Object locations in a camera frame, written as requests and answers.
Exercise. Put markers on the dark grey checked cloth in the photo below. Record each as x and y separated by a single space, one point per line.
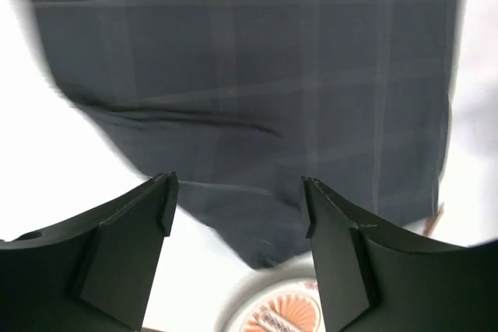
244 98

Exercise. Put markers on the patterned ceramic plate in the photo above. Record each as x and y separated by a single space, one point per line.
286 299

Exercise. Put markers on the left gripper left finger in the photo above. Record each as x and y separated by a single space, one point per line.
91 272

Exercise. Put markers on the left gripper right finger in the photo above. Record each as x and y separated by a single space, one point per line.
375 276

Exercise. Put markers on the copper knife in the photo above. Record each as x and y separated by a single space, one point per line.
431 222

